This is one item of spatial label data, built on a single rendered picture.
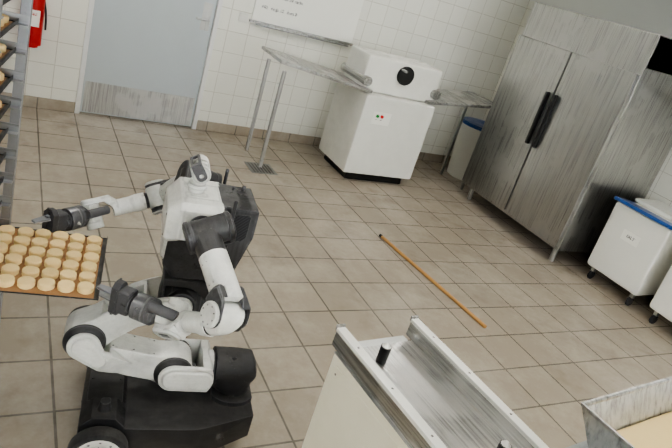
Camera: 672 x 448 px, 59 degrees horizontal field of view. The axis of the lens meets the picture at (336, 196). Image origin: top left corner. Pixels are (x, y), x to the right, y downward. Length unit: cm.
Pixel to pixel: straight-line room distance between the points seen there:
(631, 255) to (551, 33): 211
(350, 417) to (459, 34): 572
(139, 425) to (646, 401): 170
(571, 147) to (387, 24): 231
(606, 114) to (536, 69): 91
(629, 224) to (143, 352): 410
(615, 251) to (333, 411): 399
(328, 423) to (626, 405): 92
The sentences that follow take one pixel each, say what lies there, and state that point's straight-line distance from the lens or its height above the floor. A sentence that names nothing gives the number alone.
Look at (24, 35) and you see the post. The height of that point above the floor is 136.
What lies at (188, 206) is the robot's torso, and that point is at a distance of 198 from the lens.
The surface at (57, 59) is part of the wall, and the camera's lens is 569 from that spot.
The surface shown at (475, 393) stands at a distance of 180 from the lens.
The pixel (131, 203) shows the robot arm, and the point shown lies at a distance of 251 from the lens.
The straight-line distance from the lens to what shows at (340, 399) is 178.
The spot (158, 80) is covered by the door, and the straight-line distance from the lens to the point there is 585.
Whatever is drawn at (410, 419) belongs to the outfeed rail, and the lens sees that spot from 157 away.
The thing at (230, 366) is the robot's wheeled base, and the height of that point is 33.
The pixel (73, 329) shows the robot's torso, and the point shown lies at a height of 46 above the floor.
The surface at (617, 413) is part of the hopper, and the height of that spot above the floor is 129.
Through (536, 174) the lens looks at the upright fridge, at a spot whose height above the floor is 64.
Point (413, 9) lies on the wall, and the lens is 662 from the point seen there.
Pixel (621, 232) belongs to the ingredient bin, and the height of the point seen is 52.
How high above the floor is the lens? 184
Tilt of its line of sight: 20 degrees down
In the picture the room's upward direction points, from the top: 17 degrees clockwise
